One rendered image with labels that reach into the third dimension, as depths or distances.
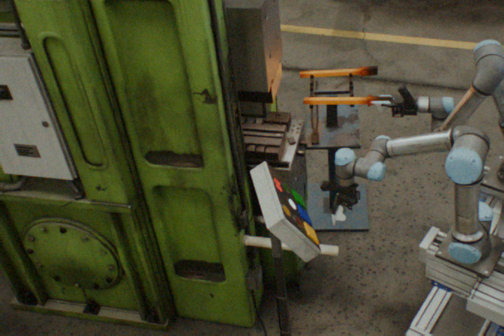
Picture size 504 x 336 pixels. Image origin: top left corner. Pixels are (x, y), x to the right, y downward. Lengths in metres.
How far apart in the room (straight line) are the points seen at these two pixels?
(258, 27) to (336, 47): 3.06
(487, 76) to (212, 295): 1.72
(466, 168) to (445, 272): 0.75
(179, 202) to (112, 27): 0.94
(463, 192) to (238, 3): 1.11
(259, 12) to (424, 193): 2.08
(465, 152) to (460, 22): 3.73
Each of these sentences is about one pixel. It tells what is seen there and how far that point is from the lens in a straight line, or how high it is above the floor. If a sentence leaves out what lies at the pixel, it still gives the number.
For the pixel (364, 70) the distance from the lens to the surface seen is 3.66.
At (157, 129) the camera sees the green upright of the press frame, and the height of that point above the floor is 1.29.
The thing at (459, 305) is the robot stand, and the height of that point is 0.21.
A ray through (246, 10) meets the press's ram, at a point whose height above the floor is 1.76.
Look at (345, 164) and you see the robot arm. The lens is 2.58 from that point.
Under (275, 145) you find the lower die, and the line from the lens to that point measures 3.11.
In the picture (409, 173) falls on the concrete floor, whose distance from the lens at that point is 4.42.
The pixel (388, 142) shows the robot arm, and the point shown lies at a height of 1.29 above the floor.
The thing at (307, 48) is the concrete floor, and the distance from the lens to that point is 5.67.
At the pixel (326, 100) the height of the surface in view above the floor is 1.12.
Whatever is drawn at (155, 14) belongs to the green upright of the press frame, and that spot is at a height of 1.83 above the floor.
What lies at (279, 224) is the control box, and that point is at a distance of 2.49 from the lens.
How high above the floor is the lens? 2.98
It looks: 40 degrees down
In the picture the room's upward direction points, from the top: 8 degrees counter-clockwise
